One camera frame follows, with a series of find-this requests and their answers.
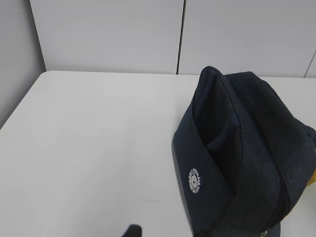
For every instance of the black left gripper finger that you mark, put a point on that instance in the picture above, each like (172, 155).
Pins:
(134, 228)

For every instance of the dark blue zippered lunch bag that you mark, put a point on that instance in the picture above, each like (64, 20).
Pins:
(243, 158)

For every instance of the yellow pear-shaped toy fruit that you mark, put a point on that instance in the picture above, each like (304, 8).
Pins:
(312, 178)

